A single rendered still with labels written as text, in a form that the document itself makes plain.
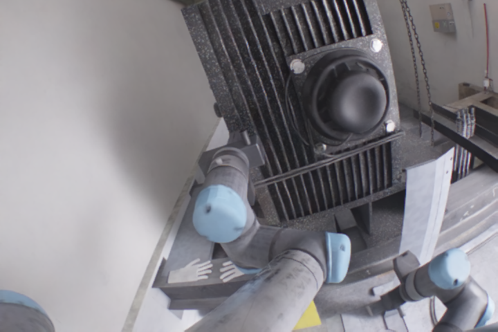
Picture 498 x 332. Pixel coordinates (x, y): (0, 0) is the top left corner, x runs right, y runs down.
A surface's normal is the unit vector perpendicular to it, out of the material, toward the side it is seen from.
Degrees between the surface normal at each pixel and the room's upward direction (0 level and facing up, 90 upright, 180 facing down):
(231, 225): 90
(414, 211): 90
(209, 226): 90
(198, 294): 90
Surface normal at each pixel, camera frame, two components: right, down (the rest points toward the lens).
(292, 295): 0.52, -0.72
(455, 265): -0.12, -0.70
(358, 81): -0.04, 0.40
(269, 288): 0.10, -0.98
